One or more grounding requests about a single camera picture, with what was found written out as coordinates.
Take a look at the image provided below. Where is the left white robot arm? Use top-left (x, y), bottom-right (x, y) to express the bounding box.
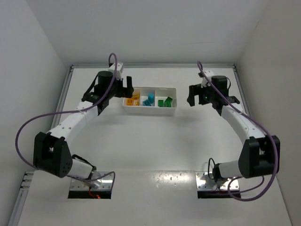
top-left (33, 71), bottom-right (134, 180)

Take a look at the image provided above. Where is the small green lego brick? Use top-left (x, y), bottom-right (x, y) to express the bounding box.
top-left (164, 97), bottom-right (173, 107)

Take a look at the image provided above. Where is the yellow curved lego brick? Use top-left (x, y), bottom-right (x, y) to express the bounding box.
top-left (126, 98), bottom-right (134, 106)

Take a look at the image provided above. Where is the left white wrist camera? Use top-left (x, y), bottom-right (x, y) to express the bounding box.
top-left (108, 63), bottom-right (124, 80)

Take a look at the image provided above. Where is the metal base plate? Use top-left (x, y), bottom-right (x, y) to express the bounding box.
top-left (195, 171), bottom-right (232, 192)
top-left (70, 171), bottom-right (116, 192)

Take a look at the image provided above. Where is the yellow arch lego brick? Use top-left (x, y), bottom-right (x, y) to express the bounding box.
top-left (132, 93), bottom-right (140, 99)

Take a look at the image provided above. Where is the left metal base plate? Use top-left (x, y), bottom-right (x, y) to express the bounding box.
top-left (70, 171), bottom-right (116, 192)

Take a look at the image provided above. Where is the blue curved lego brick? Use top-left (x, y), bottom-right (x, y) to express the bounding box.
top-left (143, 100), bottom-right (152, 106)

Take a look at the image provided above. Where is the white three-compartment tray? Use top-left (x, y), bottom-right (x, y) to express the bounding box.
top-left (123, 87), bottom-right (177, 116)

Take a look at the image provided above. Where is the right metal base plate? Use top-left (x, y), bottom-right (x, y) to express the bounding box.
top-left (195, 171), bottom-right (232, 192)

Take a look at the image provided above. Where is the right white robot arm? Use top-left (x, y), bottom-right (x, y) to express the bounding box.
top-left (187, 76), bottom-right (280, 181)

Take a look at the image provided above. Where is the green rectangular lego brick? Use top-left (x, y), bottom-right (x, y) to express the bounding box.
top-left (158, 99), bottom-right (164, 107)

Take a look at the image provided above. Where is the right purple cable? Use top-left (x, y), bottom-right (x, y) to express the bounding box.
top-left (197, 61), bottom-right (279, 201)

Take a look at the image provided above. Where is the blue rectangular lego brick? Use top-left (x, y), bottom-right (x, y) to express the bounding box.
top-left (148, 94), bottom-right (155, 104)

